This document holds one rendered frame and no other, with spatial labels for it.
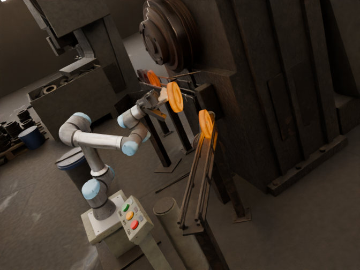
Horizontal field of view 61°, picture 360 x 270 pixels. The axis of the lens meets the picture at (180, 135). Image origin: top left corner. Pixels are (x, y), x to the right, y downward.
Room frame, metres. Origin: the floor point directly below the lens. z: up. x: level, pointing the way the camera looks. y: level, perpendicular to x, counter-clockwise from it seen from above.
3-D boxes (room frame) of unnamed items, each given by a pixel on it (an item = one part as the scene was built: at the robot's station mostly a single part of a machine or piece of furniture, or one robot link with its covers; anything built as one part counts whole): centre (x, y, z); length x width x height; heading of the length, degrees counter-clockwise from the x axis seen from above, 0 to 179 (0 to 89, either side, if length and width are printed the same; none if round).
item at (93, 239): (1.65, 0.65, 0.28); 0.32 x 0.32 x 0.04; 17
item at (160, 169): (2.39, 0.23, 0.36); 0.26 x 0.20 x 0.72; 50
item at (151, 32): (1.94, -0.08, 1.11); 0.28 x 0.06 x 0.28; 15
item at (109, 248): (1.65, 0.65, 0.13); 0.40 x 0.40 x 0.26; 17
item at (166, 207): (1.20, 0.21, 0.26); 0.12 x 0.12 x 0.52
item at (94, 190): (1.64, 0.64, 0.48); 0.13 x 0.12 x 0.14; 154
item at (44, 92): (4.44, 1.21, 0.39); 1.03 x 0.83 x 0.79; 109
